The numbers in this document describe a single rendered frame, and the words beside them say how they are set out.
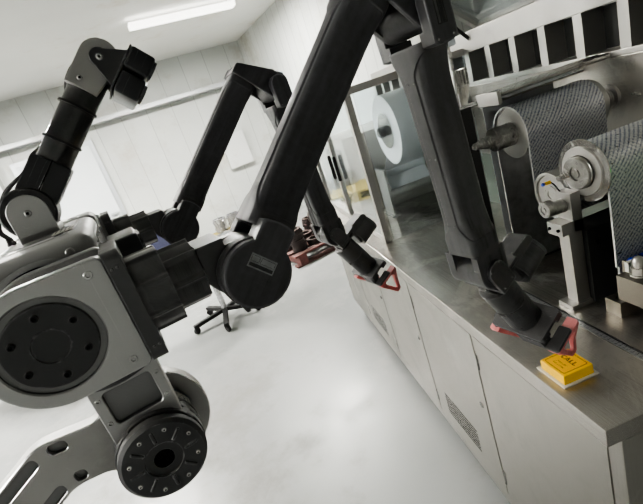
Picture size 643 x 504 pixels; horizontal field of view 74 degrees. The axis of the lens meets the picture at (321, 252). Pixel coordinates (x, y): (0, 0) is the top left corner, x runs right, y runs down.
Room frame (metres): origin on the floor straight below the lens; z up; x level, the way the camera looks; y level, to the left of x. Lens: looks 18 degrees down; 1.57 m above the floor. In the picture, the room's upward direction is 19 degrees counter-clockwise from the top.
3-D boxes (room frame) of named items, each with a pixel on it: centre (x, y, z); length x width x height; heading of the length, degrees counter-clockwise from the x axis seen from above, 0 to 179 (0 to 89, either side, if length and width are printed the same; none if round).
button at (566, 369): (0.73, -0.41, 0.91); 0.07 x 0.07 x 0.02; 6
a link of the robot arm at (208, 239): (0.48, 0.10, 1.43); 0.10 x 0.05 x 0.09; 113
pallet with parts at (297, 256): (5.07, -0.08, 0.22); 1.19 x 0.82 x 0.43; 113
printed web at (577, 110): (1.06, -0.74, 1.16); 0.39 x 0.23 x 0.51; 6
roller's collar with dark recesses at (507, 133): (1.16, -0.58, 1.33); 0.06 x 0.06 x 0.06; 6
